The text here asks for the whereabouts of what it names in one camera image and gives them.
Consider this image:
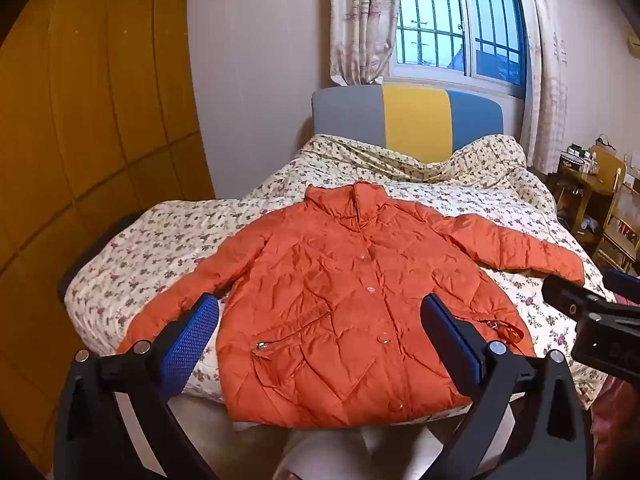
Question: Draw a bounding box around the orange padded jacket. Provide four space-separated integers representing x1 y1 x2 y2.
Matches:
116 182 586 431

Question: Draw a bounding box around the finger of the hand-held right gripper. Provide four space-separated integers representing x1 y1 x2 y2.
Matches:
542 275 618 322

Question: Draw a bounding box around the patterned beige curtain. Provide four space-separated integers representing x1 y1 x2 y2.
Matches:
329 0 402 87
512 0 570 173

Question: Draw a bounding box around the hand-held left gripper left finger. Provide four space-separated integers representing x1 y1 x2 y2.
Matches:
52 292 221 480

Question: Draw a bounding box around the barred window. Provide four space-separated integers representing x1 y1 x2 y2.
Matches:
382 0 528 98

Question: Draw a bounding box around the yellow wooden wardrobe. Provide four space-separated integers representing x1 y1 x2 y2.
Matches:
0 0 217 461

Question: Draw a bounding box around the wooden desk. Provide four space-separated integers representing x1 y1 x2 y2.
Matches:
552 157 618 246

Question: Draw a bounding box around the grey yellow blue headboard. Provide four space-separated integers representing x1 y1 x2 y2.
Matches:
311 85 505 165

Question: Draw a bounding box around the floral quilt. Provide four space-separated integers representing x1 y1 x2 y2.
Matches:
64 134 608 411

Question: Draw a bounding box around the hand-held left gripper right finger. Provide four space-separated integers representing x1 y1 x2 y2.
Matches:
420 294 601 480

